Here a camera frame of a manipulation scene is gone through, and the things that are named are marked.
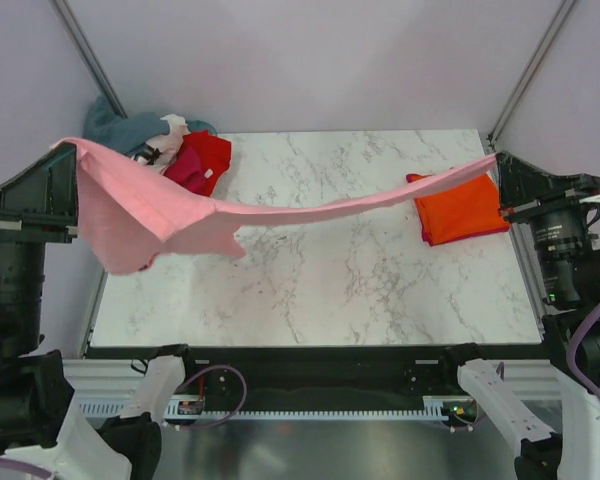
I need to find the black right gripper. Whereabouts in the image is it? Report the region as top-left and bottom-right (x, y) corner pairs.
(498, 149), (600, 300)

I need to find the pink t-shirt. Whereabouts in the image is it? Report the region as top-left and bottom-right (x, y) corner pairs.
(65, 137), (496, 275)

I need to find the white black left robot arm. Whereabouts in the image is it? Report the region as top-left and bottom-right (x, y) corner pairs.
(0, 141), (200, 479)

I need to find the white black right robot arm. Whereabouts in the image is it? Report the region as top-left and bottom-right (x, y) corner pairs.
(437, 152), (600, 479)

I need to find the teal blue t-shirt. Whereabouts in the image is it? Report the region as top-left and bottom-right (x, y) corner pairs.
(83, 96), (217, 155)

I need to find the folded magenta t-shirt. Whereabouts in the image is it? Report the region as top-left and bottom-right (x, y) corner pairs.
(405, 172), (511, 248)

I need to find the white t-shirt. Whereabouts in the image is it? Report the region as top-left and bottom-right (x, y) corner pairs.
(132, 114), (190, 174)

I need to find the crimson t-shirt in pile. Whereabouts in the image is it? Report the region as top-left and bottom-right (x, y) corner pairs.
(164, 146), (207, 194)

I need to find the red t-shirt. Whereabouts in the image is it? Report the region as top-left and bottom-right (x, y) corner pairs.
(183, 130), (232, 197)

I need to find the right aluminium table rail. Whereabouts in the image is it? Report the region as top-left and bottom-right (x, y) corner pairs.
(483, 142), (551, 341)

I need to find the aluminium table rail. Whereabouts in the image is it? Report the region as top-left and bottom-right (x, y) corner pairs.
(77, 269), (108, 358)
(483, 142), (551, 341)

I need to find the left aluminium table rail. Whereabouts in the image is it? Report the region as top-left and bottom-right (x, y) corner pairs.
(77, 269), (108, 358)

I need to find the left aluminium frame post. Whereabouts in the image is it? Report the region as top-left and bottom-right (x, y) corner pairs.
(49, 0), (127, 117)

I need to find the aluminium frame post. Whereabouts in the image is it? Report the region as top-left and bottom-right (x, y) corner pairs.
(480, 0), (580, 152)
(49, 0), (127, 117)

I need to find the right aluminium frame post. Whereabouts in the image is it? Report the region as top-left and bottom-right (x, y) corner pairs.
(480, 0), (580, 152)

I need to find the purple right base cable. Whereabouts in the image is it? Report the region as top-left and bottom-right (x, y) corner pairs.
(437, 394), (496, 434)

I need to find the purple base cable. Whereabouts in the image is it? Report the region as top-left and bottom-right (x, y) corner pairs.
(162, 365), (247, 432)
(437, 394), (496, 434)

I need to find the white slotted cable duct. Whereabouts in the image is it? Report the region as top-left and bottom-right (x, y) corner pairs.
(74, 397), (481, 420)

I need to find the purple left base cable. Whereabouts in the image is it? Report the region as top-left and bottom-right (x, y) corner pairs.
(162, 365), (247, 432)

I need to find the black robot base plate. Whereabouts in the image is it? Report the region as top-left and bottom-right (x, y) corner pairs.
(185, 345), (462, 412)

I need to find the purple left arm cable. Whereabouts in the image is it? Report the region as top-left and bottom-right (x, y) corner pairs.
(0, 452), (56, 480)

